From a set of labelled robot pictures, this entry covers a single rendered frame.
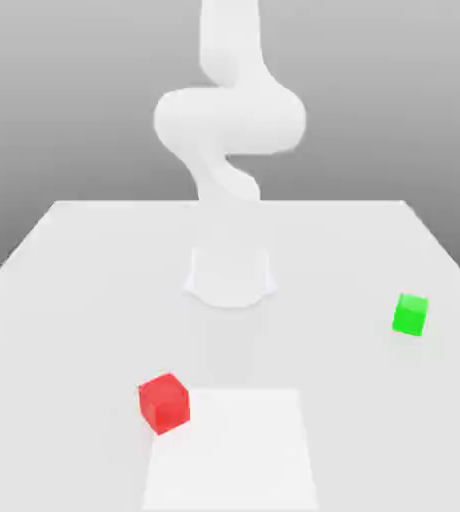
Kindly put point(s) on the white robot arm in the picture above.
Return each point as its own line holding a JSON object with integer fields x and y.
{"x": 230, "y": 120}

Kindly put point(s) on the small red cube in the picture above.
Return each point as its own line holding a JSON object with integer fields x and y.
{"x": 164, "y": 404}

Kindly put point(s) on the small green cube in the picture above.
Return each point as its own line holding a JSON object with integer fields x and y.
{"x": 410, "y": 315}

